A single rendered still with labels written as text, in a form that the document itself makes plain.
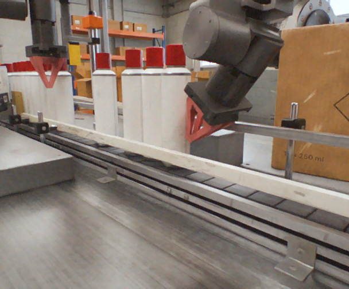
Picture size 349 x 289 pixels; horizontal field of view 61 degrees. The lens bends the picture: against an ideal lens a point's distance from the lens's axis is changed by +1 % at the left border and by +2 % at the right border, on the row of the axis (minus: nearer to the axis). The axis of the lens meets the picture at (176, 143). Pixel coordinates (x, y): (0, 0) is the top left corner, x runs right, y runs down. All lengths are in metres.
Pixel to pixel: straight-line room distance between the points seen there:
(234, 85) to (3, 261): 0.35
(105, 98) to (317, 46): 0.43
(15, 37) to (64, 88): 7.71
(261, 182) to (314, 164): 0.25
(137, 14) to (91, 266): 9.51
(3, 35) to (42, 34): 7.76
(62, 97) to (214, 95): 0.55
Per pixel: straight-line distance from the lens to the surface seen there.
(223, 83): 0.41
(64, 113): 0.89
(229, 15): 0.37
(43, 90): 0.99
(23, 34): 8.62
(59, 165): 0.62
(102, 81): 0.67
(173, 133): 0.49
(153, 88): 0.53
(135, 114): 0.57
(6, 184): 0.59
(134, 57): 0.58
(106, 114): 0.67
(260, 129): 0.46
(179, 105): 0.48
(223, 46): 0.35
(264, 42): 0.39
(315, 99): 0.59
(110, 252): 0.38
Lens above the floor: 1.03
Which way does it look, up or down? 13 degrees down
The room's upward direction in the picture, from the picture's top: straight up
